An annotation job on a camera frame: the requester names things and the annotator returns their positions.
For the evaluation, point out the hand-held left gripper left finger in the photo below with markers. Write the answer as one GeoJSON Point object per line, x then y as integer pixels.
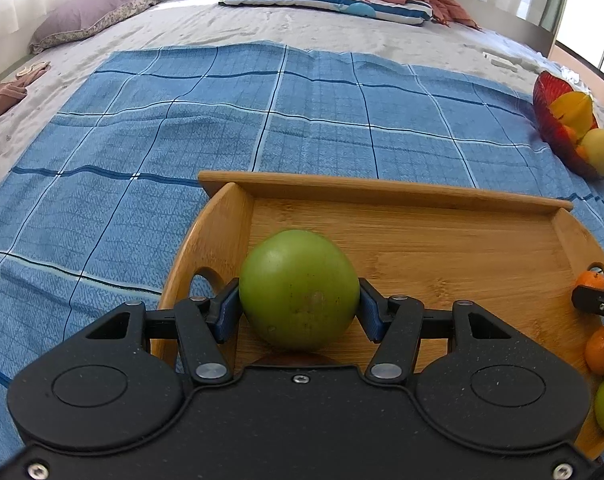
{"type": "Point", "coordinates": [227, 310]}

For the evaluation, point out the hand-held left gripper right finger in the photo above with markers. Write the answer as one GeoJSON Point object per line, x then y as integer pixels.
{"type": "Point", "coordinates": [369, 310]}

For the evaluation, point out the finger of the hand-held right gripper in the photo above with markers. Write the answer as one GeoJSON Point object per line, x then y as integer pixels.
{"type": "Point", "coordinates": [589, 299]}

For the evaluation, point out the tangerine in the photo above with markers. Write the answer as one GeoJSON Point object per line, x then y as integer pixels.
{"type": "Point", "coordinates": [592, 280]}
{"type": "Point", "coordinates": [602, 352]}

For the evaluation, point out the wooden tray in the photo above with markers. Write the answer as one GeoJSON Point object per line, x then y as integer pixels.
{"type": "Point", "coordinates": [432, 260]}

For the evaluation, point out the small orange fruit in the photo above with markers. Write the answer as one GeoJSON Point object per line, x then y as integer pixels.
{"type": "Point", "coordinates": [582, 152]}

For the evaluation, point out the blue checked blanket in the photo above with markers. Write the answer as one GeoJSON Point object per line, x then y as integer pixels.
{"type": "Point", "coordinates": [132, 160]}

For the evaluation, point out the yellow starfruit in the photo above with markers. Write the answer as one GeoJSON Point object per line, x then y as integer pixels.
{"type": "Point", "coordinates": [577, 112]}

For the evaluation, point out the red glass bowl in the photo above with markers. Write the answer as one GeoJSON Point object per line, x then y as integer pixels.
{"type": "Point", "coordinates": [544, 105]}

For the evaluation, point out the white patterned cloth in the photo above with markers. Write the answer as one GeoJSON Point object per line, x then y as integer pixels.
{"type": "Point", "coordinates": [574, 77]}

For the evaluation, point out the green curtain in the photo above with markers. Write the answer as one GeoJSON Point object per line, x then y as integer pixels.
{"type": "Point", "coordinates": [548, 15]}

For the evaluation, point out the white wardrobe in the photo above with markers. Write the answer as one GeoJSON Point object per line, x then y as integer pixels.
{"type": "Point", "coordinates": [592, 10]}

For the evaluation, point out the pink garment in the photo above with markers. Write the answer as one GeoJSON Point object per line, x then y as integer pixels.
{"type": "Point", "coordinates": [4, 97]}

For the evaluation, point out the small beige item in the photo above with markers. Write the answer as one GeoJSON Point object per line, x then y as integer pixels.
{"type": "Point", "coordinates": [32, 70]}

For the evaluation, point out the purple pillow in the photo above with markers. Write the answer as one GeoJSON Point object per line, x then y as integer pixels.
{"type": "Point", "coordinates": [92, 15]}

